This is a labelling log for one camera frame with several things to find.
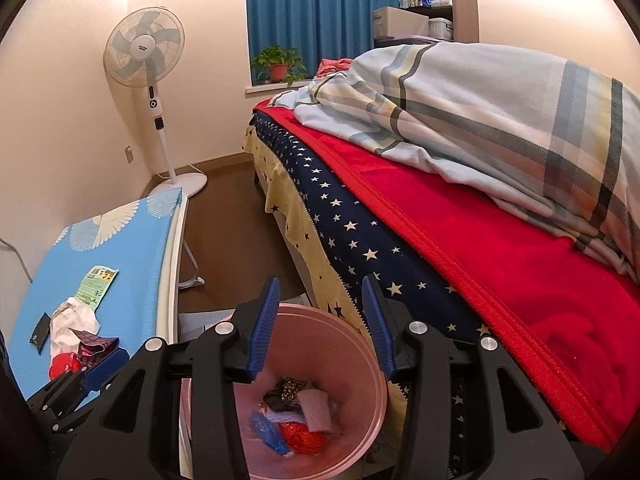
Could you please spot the pink plastic bin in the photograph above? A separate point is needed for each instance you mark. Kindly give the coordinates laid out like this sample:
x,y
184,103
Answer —
x,y
350,360

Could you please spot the beige storage box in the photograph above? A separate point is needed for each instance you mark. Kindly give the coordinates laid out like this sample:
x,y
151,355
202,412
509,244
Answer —
x,y
400,20

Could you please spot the round red plastic bag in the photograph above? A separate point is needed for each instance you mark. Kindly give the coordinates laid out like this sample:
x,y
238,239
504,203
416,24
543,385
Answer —
x,y
62,366

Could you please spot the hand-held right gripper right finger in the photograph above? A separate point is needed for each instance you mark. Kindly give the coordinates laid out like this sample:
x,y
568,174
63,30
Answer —
x,y
377,330

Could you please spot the blue tablecloth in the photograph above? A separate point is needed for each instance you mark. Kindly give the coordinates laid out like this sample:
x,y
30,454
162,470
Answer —
x,y
130,260

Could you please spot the potted green plant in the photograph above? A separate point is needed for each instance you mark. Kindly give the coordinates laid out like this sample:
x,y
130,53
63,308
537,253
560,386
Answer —
x,y
277,67

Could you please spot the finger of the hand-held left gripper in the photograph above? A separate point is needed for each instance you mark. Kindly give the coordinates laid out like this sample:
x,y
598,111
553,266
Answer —
x,y
57,395
107,366

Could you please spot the translucent plastic packet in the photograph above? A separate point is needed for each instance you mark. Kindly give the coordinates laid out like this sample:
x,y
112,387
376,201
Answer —
x,y
315,407

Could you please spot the torn black and red wrapper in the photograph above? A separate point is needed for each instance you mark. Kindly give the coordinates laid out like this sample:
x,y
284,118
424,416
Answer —
x,y
92,347

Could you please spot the blue curtain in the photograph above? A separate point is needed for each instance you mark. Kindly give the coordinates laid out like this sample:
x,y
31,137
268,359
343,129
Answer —
x,y
310,10

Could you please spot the knotted red plastic bag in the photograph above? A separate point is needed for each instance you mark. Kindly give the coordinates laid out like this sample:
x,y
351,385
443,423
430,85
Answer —
x,y
302,440

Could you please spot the bed with star blanket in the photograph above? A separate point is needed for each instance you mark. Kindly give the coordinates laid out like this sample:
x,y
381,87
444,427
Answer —
x,y
340,220

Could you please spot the white windowsill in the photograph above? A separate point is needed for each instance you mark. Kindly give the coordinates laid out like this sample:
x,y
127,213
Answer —
x,y
270,89

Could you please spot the bluish plastic bag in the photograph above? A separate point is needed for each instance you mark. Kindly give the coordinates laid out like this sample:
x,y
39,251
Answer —
x,y
267,430

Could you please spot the white wall socket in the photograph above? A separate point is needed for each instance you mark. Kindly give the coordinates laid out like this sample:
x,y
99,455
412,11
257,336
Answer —
x,y
129,153

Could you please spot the patterned dark pouch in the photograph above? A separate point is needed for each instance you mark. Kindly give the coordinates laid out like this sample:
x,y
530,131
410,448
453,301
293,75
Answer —
x,y
292,386

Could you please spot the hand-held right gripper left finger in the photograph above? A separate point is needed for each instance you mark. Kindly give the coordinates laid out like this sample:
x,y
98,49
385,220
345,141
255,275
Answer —
x,y
262,330

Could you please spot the white paper sheet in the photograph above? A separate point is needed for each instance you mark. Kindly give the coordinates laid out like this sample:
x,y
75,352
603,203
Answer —
x,y
200,325

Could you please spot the pink clothing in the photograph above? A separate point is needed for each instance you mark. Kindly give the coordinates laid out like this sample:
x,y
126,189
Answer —
x,y
332,66

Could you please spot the white standing fan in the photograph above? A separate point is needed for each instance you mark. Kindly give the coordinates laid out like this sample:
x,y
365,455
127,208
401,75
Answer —
x,y
145,50

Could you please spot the clear lidded storage box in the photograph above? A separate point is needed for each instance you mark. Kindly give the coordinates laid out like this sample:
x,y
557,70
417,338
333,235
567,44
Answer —
x,y
440,28

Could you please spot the wooden bookshelf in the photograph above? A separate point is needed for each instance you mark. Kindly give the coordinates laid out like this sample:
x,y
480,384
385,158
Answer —
x,y
462,0

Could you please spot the red blanket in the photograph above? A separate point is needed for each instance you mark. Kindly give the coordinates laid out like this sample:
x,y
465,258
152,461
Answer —
x,y
475,240

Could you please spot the green printed packet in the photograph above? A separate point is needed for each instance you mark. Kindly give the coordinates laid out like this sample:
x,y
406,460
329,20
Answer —
x,y
97,285

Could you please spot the plaid light quilt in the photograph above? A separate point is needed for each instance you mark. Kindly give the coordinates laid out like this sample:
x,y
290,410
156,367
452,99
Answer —
x,y
475,110

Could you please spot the black packet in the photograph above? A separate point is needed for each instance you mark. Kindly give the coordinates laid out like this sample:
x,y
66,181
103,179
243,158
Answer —
x,y
40,332

